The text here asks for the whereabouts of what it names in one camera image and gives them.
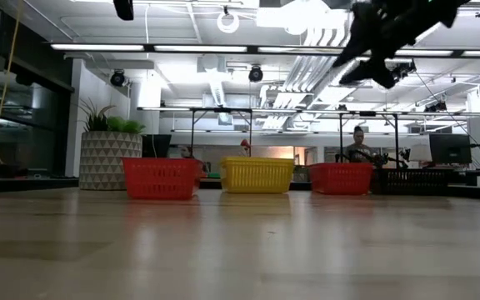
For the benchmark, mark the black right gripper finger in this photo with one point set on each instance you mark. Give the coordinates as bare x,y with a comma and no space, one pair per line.
350,52
373,73

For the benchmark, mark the black plastic basket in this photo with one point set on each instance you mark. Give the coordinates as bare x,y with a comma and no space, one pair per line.
411,181

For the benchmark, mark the black background robot arm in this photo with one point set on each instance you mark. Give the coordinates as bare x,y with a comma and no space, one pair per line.
379,159

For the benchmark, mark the black ceiling spotlight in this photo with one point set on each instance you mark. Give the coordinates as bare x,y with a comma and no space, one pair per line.
118,78
255,74
404,70

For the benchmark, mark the person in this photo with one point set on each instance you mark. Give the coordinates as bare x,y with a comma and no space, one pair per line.
357,148

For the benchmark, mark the white panel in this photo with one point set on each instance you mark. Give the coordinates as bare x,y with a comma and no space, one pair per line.
419,153

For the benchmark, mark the black computer monitor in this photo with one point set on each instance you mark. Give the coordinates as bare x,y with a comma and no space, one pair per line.
450,148

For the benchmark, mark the red plastic basket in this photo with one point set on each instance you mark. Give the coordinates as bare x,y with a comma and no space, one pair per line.
340,179
161,179

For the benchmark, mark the yellow plastic basket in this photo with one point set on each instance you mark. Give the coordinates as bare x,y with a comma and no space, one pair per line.
256,175

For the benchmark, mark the light green plant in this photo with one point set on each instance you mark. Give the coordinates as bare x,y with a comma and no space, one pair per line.
125,125

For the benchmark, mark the long LED light bar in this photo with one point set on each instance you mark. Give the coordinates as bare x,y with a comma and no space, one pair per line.
98,47

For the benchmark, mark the dark spiky plant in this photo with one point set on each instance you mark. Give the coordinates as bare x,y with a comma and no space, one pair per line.
96,118

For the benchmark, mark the triangle patterned planter pot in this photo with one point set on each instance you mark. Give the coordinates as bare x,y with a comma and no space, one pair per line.
111,160

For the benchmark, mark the black station frame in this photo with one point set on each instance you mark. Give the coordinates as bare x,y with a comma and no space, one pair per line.
193,133
341,137

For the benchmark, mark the black overhead camera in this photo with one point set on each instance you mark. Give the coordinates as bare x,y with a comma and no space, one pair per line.
123,9

